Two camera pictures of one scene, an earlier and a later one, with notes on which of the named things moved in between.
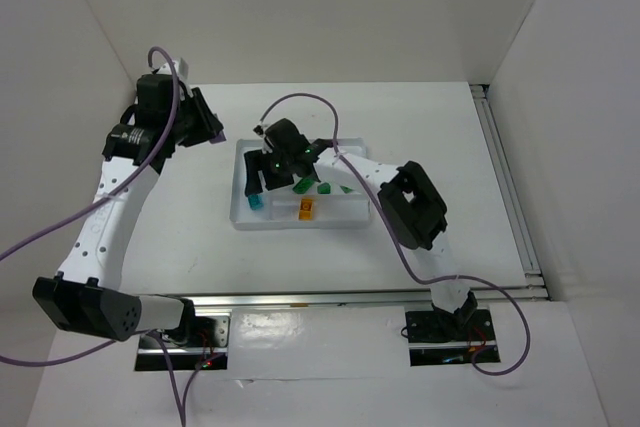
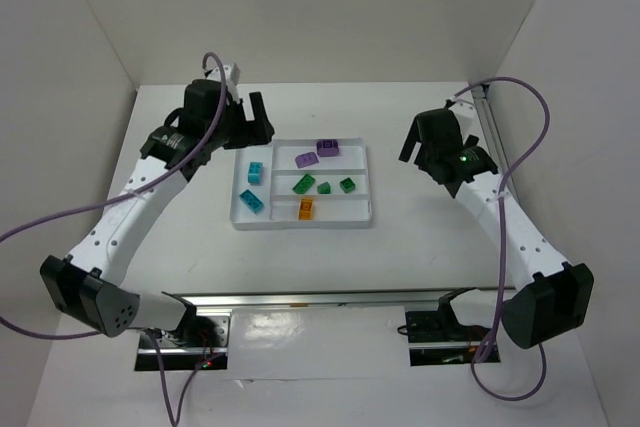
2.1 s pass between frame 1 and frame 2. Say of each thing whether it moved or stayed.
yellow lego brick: stayed
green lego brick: stayed
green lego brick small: stayed
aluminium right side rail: stayed
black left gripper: moved
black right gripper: moved
